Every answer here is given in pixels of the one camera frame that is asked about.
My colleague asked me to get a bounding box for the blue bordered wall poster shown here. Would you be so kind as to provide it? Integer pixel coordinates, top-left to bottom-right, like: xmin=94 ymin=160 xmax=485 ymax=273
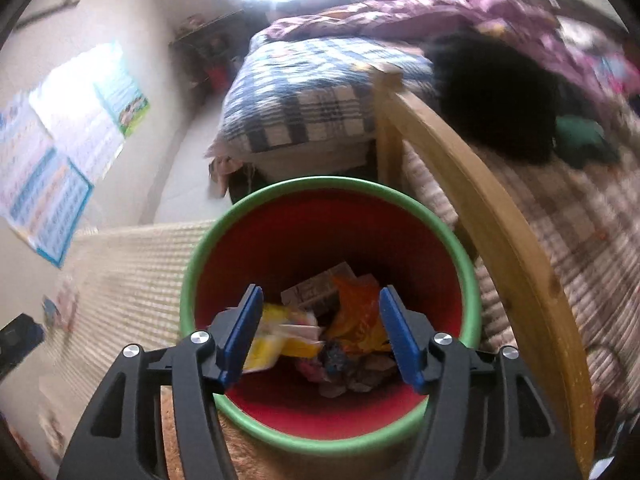
xmin=0 ymin=87 xmax=96 ymax=269

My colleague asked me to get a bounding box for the wooden chair frame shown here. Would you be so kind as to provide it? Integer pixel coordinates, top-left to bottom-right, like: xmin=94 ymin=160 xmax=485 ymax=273
xmin=374 ymin=66 xmax=597 ymax=480

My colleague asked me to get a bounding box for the orange wrapper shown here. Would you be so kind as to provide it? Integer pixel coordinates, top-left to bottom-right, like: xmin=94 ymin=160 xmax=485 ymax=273
xmin=324 ymin=274 xmax=394 ymax=357

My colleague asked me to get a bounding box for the black cloth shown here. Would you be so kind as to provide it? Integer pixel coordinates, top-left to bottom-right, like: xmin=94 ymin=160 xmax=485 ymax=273
xmin=424 ymin=34 xmax=564 ymax=167

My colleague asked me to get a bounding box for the silver wrapper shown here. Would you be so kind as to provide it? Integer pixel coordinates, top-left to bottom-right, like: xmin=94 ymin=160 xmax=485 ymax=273
xmin=345 ymin=355 xmax=401 ymax=395

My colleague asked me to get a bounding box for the colourful cartoon blanket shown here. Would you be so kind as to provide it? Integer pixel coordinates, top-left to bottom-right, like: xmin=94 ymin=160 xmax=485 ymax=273
xmin=550 ymin=10 xmax=640 ymax=111

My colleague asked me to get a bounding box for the brown checked mattress cover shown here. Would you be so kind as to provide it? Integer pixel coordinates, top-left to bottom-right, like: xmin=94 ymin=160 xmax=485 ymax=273
xmin=400 ymin=90 xmax=640 ymax=413

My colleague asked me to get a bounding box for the yellow plastic bag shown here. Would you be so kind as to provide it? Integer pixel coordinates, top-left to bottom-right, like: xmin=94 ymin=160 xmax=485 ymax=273
xmin=242 ymin=301 xmax=327 ymax=374

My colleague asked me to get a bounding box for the green wall poster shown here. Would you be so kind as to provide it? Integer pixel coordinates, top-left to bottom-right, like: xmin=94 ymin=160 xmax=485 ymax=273
xmin=94 ymin=71 xmax=152 ymax=137

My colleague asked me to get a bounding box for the purple duvet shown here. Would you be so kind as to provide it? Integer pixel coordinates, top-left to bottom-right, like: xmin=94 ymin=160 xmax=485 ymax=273
xmin=262 ymin=0 xmax=601 ymax=93

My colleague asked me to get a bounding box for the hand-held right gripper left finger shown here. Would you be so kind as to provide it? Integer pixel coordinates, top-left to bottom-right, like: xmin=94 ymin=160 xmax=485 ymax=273
xmin=56 ymin=284 xmax=264 ymax=480

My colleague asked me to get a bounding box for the bed with plaid sheet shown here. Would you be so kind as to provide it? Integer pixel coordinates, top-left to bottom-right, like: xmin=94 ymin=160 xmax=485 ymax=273
xmin=220 ymin=37 xmax=436 ymax=154

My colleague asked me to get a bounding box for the dark green cloth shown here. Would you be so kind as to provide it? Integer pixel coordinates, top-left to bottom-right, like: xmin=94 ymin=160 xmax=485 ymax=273
xmin=554 ymin=114 xmax=622 ymax=170

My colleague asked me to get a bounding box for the white wall poster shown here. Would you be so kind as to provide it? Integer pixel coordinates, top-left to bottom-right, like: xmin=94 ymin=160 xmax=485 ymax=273
xmin=29 ymin=41 xmax=126 ymax=184

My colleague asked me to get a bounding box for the brown fluffy cushion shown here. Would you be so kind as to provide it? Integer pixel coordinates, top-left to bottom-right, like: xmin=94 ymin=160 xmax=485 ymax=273
xmin=160 ymin=385 xmax=281 ymax=480

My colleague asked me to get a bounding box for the red bin with green rim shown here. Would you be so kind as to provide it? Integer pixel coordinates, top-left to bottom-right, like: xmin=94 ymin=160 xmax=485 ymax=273
xmin=180 ymin=176 xmax=484 ymax=444

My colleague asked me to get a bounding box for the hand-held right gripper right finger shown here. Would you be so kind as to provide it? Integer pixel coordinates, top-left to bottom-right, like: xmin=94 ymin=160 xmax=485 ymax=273
xmin=378 ymin=285 xmax=586 ymax=480

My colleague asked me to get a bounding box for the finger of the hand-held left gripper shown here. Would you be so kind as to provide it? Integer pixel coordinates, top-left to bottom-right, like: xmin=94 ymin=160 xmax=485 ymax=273
xmin=0 ymin=312 xmax=47 ymax=381

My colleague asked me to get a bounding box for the metal wall bracket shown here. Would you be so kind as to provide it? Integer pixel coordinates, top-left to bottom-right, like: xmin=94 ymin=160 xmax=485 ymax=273
xmin=14 ymin=0 xmax=82 ymax=30

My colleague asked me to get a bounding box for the small blue white packet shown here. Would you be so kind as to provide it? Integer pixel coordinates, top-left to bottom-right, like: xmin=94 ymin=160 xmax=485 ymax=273
xmin=40 ymin=294 xmax=68 ymax=326

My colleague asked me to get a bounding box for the pink bed skirt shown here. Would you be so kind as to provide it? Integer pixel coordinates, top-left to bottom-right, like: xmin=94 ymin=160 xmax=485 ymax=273
xmin=206 ymin=141 xmax=253 ymax=197

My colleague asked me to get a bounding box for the pink wrapper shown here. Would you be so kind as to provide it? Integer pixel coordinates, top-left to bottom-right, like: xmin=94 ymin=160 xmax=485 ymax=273
xmin=295 ymin=355 xmax=331 ymax=391

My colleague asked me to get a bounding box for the white navy floral bag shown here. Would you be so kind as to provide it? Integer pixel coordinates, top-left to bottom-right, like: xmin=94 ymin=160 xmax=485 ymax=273
xmin=280 ymin=261 xmax=357 ymax=318

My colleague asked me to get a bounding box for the dark blue wrapper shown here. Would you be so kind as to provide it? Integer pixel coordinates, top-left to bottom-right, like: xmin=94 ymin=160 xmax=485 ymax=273
xmin=320 ymin=342 xmax=361 ymax=376

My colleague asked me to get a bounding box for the red canister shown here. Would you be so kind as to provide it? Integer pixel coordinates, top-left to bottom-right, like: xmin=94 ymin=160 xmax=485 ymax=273
xmin=207 ymin=62 xmax=232 ymax=88

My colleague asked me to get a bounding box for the dark desk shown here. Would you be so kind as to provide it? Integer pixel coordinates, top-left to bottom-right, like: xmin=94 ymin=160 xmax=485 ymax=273
xmin=169 ymin=9 xmax=261 ymax=92

